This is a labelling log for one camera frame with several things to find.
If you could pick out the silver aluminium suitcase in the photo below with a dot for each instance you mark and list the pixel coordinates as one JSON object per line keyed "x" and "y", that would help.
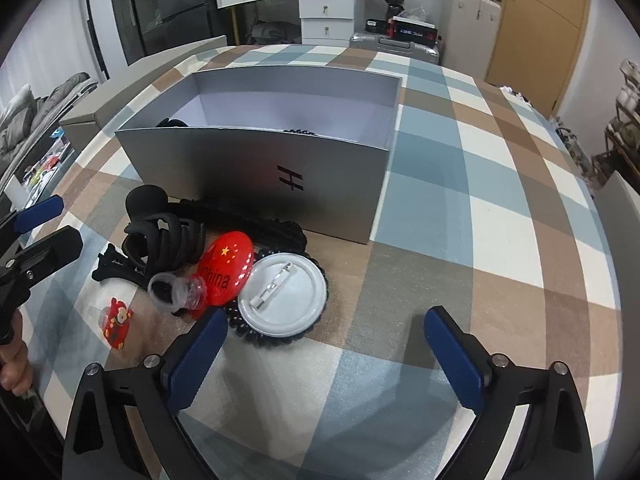
{"x": 409, "y": 49}

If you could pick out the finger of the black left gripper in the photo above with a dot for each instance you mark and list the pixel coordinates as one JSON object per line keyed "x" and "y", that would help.
{"x": 50, "y": 254}

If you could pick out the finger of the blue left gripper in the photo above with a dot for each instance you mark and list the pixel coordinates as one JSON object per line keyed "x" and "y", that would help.
{"x": 35, "y": 215}

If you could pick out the shoe rack with shoes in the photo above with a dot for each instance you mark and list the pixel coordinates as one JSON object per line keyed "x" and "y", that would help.
{"x": 622, "y": 133}

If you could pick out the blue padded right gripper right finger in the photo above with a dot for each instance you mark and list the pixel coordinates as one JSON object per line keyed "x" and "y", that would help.
{"x": 554, "y": 442}

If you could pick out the white round pin badge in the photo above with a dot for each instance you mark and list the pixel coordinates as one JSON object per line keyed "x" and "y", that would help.
{"x": 284, "y": 295}

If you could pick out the white storage cabinet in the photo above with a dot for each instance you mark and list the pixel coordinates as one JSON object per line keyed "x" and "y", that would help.
{"x": 469, "y": 30}

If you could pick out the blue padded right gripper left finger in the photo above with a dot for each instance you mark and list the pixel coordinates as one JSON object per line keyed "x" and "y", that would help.
{"x": 99, "y": 441}

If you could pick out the black claw hair clip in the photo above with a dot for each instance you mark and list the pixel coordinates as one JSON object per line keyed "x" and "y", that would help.
{"x": 163, "y": 243}

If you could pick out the white curtain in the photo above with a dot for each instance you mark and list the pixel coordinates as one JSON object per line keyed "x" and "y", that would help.
{"x": 54, "y": 44}

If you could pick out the silver grey open box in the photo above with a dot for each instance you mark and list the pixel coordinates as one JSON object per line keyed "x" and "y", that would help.
{"x": 308, "y": 144}

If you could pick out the wooden door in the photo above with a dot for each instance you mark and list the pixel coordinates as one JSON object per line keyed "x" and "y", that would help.
{"x": 537, "y": 47}

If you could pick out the checkered blue brown tablecloth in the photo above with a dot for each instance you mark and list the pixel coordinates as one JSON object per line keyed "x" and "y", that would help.
{"x": 482, "y": 211}

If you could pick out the black red box on suitcase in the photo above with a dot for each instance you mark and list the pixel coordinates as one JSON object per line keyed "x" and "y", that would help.
{"x": 412, "y": 30}

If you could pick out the grey bag under desk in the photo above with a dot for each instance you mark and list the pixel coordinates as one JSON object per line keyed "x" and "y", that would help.
{"x": 278, "y": 32}

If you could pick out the red China flag badge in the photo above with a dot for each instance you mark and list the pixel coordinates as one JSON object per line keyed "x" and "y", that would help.
{"x": 224, "y": 270}

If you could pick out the person's left hand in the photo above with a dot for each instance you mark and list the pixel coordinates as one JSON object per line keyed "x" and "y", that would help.
{"x": 16, "y": 372}

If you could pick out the black refrigerator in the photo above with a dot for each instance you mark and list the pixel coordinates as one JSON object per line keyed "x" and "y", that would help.
{"x": 147, "y": 27}

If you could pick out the bed with grey bedding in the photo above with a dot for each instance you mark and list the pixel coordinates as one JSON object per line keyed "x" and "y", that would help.
{"x": 29, "y": 123}

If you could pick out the grey box lid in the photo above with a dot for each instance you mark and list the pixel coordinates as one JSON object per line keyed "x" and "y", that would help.
{"x": 94, "y": 111}

